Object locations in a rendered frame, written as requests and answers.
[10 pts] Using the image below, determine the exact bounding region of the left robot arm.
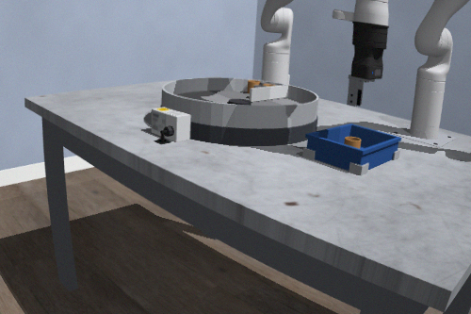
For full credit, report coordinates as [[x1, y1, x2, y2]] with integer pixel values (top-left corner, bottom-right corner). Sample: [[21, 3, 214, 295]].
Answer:
[[410, 0, 469, 140]]

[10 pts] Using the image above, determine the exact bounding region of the blue open-top crate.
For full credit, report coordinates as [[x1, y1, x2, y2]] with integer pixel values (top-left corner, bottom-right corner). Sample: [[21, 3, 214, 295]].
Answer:
[[305, 124, 401, 171]]

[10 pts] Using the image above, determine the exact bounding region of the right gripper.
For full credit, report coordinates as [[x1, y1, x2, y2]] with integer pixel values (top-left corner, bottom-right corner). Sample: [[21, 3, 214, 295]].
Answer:
[[333, 0, 389, 107]]

